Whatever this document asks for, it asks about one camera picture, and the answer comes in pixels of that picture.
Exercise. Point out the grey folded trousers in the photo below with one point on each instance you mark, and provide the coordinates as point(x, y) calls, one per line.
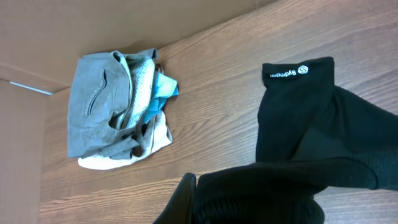
point(100, 95)

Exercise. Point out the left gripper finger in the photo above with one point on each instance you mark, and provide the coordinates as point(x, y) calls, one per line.
point(179, 208)

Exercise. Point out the black t-shirt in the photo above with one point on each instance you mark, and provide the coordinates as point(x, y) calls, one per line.
point(312, 135)

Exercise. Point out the light blue garment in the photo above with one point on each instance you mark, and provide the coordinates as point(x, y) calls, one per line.
point(163, 88)

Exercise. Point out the white dotted mesh garment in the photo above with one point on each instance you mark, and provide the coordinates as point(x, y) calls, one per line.
point(142, 74)

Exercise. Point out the white folded garment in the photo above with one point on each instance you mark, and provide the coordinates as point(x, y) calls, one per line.
point(156, 136)

